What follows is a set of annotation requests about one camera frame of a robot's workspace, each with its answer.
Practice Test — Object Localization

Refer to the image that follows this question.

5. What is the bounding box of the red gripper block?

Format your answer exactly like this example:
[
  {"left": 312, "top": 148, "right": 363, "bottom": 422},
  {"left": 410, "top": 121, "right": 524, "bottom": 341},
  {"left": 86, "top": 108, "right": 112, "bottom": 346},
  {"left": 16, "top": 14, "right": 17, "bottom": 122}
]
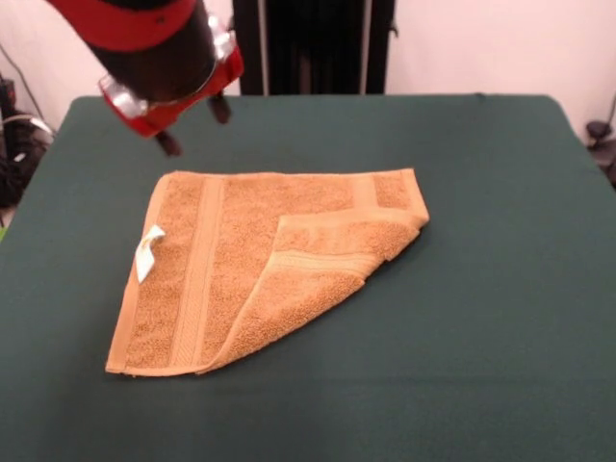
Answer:
[{"left": 103, "top": 45, "right": 245, "bottom": 158}]

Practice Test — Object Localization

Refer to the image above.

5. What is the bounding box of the orange-tan terry towel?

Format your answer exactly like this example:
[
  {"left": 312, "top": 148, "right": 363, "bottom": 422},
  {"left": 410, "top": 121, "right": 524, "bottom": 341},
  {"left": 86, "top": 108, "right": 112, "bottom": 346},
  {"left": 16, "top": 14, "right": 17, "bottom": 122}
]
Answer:
[{"left": 104, "top": 167, "right": 430, "bottom": 379}]

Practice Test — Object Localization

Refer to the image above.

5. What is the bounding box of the dark green table cloth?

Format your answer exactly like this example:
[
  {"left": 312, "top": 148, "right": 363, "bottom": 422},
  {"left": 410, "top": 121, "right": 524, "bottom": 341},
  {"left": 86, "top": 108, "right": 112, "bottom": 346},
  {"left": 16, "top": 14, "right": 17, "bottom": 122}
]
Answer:
[{"left": 0, "top": 93, "right": 616, "bottom": 462}]

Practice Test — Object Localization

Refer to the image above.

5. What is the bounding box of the dark tripod base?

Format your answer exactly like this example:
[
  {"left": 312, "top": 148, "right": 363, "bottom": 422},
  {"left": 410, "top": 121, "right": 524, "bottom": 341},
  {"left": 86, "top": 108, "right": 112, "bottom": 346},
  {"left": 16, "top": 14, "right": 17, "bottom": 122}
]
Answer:
[{"left": 584, "top": 119, "right": 616, "bottom": 190}]

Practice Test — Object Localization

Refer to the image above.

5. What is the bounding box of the black robot pedestal stand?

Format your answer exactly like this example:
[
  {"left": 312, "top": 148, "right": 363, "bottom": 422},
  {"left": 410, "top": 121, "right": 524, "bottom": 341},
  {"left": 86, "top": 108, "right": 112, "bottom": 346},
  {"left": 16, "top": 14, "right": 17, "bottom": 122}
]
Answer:
[{"left": 223, "top": 0, "right": 400, "bottom": 95}]

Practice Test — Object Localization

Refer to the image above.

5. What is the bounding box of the black cable bundle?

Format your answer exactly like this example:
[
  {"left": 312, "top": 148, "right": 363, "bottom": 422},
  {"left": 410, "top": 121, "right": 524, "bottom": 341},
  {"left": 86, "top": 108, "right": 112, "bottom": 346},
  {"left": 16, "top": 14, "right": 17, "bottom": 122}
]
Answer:
[{"left": 0, "top": 42, "right": 55, "bottom": 232}]

